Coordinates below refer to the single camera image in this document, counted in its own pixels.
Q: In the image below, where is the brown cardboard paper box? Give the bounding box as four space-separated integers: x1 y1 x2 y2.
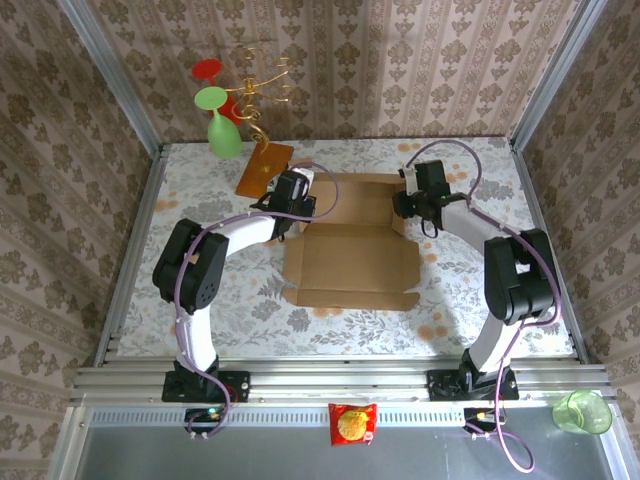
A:
282 172 421 309

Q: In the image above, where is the green plastic wine glass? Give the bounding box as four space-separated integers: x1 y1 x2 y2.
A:
194 85 244 160

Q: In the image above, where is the floral tablecloth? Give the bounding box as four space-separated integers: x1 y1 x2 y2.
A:
117 137 574 359

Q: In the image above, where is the red plastic wine glass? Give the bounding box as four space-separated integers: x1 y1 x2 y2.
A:
191 58 241 121

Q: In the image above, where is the small black circuit board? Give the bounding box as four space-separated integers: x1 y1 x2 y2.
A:
463 407 506 426
184 407 226 426

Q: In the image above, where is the red snack packet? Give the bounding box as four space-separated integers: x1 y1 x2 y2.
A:
327 402 379 447

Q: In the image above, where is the grey metal shelf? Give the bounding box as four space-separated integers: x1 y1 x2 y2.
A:
64 405 626 480

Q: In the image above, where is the green transparent plastic cup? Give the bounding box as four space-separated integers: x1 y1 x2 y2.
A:
552 389 614 435

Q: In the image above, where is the gold wire rack, wooden base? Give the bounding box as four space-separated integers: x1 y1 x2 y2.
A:
219 45 296 200

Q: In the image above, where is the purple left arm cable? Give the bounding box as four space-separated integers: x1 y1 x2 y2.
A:
172 160 342 444

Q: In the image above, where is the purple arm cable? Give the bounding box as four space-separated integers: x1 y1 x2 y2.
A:
172 160 342 444
404 139 561 474

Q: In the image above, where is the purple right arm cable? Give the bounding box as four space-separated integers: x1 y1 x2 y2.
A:
404 139 561 474

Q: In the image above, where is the aluminium frame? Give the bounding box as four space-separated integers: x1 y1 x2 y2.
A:
54 0 616 407

